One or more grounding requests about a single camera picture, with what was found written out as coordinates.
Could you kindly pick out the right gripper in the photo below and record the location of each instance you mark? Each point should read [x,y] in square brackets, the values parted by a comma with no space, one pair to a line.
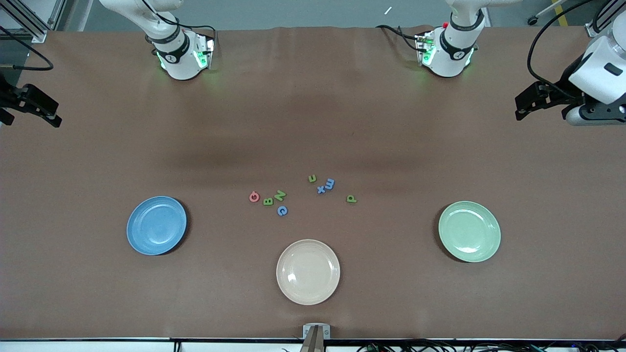
[11,97]

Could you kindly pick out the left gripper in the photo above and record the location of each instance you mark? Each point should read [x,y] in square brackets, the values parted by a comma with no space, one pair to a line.
[566,83]

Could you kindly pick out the green foam letter p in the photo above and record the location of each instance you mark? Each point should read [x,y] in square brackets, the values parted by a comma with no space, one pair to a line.
[350,199]

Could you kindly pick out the blue foam letter m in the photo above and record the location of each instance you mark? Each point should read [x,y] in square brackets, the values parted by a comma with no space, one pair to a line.
[329,184]

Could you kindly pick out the red foam letter G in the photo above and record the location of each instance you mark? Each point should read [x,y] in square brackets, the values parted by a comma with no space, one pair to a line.
[251,197]

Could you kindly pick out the green foam letter N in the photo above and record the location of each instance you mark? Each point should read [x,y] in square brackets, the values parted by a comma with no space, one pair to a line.
[279,195]

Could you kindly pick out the blue foam letter G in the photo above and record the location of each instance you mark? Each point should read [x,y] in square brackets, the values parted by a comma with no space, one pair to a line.
[279,211]

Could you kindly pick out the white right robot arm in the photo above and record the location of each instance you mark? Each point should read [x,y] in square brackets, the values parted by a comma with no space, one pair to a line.
[178,58]

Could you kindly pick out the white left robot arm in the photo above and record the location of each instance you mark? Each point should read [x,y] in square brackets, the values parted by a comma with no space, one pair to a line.
[455,54]

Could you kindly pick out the green plate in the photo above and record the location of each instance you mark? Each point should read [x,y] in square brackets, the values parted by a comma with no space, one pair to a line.
[469,232]

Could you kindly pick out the blue plate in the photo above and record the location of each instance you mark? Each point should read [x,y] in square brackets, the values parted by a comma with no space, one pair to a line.
[156,226]

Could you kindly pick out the beige plate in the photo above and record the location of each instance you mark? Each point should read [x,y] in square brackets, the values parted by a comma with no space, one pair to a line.
[308,272]

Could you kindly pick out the white pole with caster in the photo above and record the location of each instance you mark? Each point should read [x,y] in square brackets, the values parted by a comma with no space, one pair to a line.
[531,20]

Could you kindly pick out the yellow floor tape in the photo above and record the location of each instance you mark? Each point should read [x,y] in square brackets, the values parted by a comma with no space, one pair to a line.
[561,17]

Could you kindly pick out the brown table mat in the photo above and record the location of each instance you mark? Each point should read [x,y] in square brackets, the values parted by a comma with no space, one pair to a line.
[313,122]

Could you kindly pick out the aluminium frame profile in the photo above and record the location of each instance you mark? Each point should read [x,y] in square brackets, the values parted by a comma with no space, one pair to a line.
[36,32]
[592,29]
[56,14]

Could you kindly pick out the grey metal bracket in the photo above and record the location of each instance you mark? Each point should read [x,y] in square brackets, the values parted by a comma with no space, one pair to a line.
[306,332]

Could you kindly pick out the aluminium camera mast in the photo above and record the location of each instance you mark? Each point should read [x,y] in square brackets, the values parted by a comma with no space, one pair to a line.
[313,342]

